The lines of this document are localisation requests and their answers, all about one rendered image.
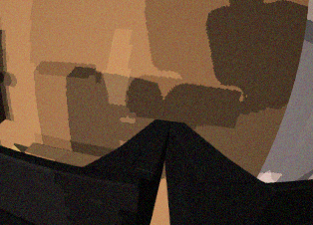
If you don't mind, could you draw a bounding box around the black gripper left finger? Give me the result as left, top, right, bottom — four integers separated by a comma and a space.
0, 120, 169, 225

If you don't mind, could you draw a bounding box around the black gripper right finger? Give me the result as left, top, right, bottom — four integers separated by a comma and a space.
164, 120, 313, 225

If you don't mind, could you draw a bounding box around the tan square block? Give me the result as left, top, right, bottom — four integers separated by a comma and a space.
12, 143, 28, 154

